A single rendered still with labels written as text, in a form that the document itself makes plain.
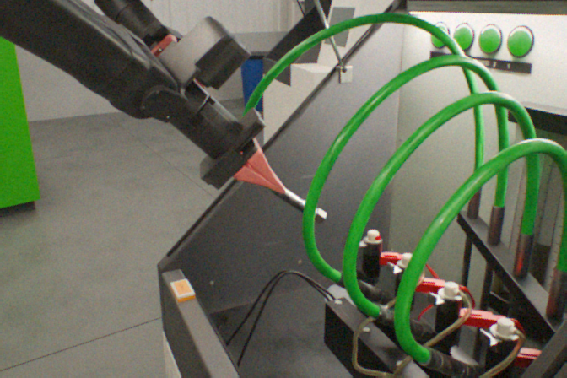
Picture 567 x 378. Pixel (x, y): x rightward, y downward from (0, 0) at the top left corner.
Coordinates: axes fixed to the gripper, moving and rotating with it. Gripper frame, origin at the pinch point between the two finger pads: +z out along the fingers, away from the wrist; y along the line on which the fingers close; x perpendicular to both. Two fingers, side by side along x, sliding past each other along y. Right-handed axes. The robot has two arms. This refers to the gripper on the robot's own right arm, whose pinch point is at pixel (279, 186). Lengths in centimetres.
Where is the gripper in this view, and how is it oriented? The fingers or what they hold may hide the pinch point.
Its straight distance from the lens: 64.1
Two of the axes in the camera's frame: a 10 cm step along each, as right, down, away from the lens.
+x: -1.7, -3.1, 9.4
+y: 6.9, -7.1, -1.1
